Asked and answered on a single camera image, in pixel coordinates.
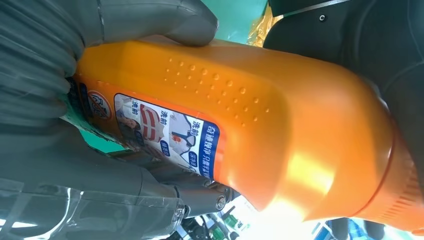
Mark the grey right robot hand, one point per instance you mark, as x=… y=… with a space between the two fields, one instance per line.
x=82 y=192

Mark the yellow plastic wrapped package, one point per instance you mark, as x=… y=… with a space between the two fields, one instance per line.
x=261 y=30

